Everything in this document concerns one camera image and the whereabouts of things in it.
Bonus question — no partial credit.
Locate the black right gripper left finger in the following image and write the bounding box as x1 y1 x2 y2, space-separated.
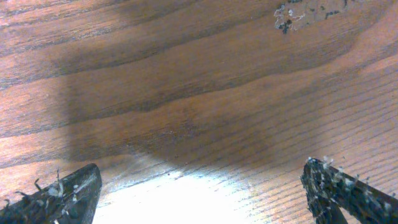
1 163 102 224

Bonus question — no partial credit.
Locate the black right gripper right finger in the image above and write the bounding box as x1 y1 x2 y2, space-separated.
300 157 397 224

